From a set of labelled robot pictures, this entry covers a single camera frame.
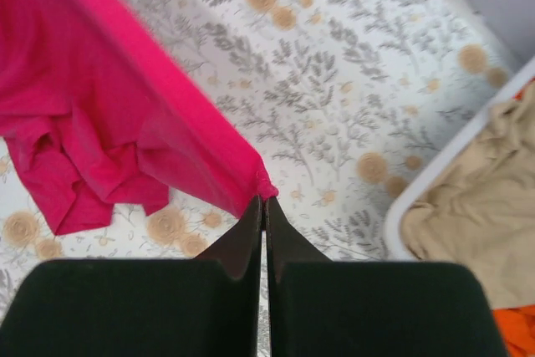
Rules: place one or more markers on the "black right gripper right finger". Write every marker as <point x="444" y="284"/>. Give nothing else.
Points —
<point x="319" y="307"/>

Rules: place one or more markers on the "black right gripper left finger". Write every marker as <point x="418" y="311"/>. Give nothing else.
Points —
<point x="204" y="306"/>

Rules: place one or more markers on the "pink t shirt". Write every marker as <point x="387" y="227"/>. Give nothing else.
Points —
<point x="94" y="113"/>

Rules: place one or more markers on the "white plastic basket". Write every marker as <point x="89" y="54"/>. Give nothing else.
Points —
<point x="397" y="251"/>

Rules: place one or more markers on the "beige t shirt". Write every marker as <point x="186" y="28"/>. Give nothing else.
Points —
<point x="479" y="212"/>

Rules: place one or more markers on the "orange t shirt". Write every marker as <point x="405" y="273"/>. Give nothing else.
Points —
<point x="517" y="329"/>

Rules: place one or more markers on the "floral table mat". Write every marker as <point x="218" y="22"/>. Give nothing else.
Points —
<point x="344" y="100"/>

